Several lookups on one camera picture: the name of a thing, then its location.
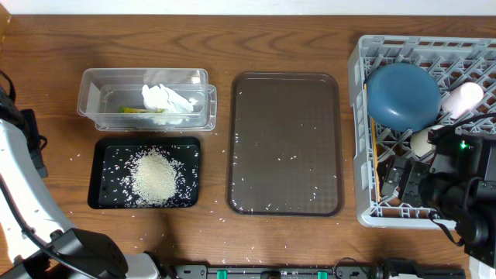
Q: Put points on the dark brown serving tray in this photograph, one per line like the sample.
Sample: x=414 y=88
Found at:
x=285 y=151

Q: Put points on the wooden chopstick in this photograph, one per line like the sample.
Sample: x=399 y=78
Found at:
x=372 y=156
x=374 y=145

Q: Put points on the yellow green snack wrapper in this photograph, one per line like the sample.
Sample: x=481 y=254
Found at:
x=124 y=109

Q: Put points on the grey dishwasher rack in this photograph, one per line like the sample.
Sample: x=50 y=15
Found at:
x=452 y=61

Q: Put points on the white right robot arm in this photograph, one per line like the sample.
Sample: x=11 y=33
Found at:
x=458 y=187

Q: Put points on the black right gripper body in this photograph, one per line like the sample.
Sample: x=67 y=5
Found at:
x=411 y=191

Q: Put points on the white tissue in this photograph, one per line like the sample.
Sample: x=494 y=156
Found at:
x=163 y=99

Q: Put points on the dark blue plate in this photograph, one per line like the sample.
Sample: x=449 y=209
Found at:
x=403 y=96

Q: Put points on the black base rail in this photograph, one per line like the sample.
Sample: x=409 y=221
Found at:
x=344 y=272

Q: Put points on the clear plastic waste bin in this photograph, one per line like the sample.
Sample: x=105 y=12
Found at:
x=104 y=90

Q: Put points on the pink cup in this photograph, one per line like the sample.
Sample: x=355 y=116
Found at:
x=462 y=99

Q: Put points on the pile of white rice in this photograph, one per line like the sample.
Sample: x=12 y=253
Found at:
x=154 y=179

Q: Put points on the cream white cup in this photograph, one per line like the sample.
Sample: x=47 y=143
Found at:
x=419 y=141

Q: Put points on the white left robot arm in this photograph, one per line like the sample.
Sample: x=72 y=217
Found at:
x=42 y=241

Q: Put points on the black waste tray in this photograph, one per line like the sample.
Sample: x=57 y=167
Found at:
x=111 y=153

